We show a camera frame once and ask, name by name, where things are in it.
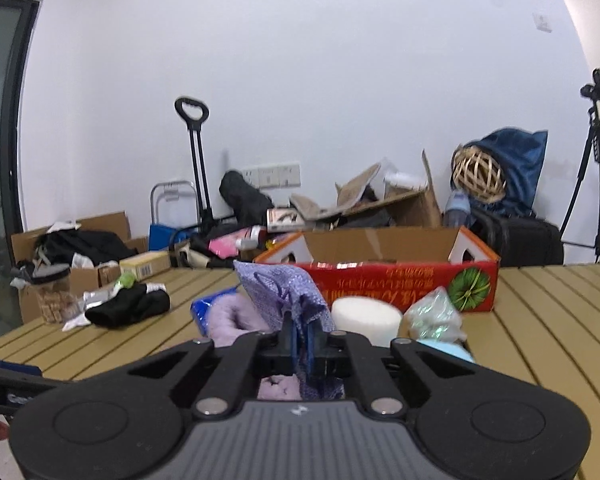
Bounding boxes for purple drawstring bag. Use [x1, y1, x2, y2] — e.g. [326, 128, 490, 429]
[233, 259, 342, 402]

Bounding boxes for wicker ball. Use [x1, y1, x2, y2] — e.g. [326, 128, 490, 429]
[451, 144, 508, 206]

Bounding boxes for red cardboard box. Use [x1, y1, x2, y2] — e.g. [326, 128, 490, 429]
[253, 226, 501, 314]

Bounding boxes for small white printed box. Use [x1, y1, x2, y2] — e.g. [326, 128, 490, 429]
[267, 208, 307, 234]

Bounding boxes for large open cardboard box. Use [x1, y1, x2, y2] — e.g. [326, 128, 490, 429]
[10, 211, 149, 326]

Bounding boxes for torn brown cardboard box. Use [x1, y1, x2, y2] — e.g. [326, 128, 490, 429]
[289, 148, 444, 232]

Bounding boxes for blue box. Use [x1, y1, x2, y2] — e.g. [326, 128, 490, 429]
[148, 223, 202, 252]

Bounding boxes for pale yellow small box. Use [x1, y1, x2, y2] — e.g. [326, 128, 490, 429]
[119, 251, 172, 281]

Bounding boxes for black suitcase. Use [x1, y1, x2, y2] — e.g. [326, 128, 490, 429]
[471, 206, 566, 268]

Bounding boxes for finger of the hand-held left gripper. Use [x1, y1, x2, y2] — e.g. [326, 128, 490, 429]
[0, 369, 74, 395]
[0, 356, 43, 376]

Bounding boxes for dark clothes pile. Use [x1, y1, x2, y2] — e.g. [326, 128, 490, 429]
[12, 226, 139, 282]

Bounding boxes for black pull handle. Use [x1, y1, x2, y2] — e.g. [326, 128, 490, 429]
[174, 96, 217, 234]

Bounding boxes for white metal frame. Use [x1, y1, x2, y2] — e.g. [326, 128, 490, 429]
[149, 179, 199, 241]

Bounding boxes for blue water bottle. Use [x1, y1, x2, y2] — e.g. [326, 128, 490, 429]
[444, 189, 473, 229]

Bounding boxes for pink packet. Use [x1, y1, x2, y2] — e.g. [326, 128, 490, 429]
[208, 226, 269, 257]

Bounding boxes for tan folding slat table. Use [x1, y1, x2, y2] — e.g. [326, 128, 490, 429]
[0, 264, 600, 480]

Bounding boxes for iridescent plastic wrapper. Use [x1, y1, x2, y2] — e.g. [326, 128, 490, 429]
[401, 286, 467, 344]

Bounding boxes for wall socket strip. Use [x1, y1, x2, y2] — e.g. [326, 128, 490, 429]
[241, 161, 302, 189]

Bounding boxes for black soft bag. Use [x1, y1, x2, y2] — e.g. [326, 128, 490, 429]
[218, 169, 277, 227]

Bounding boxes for black tripod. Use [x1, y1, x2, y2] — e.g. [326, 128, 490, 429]
[559, 102, 600, 264]

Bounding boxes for clear jar of snacks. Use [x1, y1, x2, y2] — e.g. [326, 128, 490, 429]
[29, 266, 79, 325]

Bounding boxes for dark blue bag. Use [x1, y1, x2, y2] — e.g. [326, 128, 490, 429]
[454, 126, 549, 219]

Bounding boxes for blue plastic packet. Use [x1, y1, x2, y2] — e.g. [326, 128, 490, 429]
[189, 287, 242, 332]

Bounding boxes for black cloth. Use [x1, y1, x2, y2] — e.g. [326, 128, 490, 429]
[84, 283, 172, 331]

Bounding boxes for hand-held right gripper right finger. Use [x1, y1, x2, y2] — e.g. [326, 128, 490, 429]
[304, 319, 476, 417]

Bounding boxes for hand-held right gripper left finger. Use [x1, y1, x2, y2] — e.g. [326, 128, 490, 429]
[127, 312, 301, 417]

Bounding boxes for white round foam block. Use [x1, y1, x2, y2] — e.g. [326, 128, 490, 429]
[330, 295, 402, 349]

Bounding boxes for lilac fuzzy headband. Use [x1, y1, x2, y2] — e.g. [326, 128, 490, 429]
[205, 294, 301, 402]

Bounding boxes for glass door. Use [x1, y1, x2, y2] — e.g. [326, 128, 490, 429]
[0, 0, 46, 348]

